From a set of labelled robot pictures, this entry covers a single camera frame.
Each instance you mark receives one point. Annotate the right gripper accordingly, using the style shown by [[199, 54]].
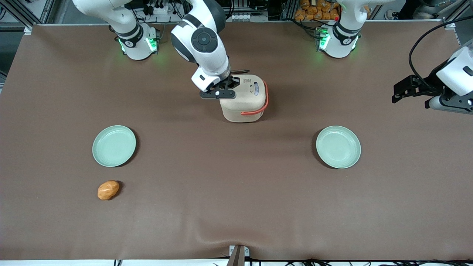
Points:
[[233, 81]]

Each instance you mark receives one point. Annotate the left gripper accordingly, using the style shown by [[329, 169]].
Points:
[[429, 83]]

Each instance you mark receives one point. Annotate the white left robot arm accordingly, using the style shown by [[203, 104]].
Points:
[[340, 40]]

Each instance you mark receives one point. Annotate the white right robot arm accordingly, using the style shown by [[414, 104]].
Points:
[[203, 40]]

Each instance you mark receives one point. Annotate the white corner clamp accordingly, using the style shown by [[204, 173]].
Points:
[[450, 26], [27, 30]]

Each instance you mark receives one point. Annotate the black electronics box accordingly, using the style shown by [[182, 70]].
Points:
[[247, 9]]

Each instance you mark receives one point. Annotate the pale green round plate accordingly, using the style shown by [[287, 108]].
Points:
[[338, 147], [114, 146]]

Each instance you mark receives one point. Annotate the white power strip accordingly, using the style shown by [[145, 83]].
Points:
[[162, 10]]

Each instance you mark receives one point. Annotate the brown table mat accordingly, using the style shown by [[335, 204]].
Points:
[[236, 192]]

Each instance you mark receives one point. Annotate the bag of orange bread rolls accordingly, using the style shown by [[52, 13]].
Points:
[[316, 10]]

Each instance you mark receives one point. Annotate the brown potato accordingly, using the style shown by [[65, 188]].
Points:
[[108, 190]]

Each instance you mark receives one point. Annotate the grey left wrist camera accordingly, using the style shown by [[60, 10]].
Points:
[[449, 105]]

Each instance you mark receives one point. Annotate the grey metal table bracket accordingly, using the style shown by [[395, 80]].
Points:
[[239, 255]]

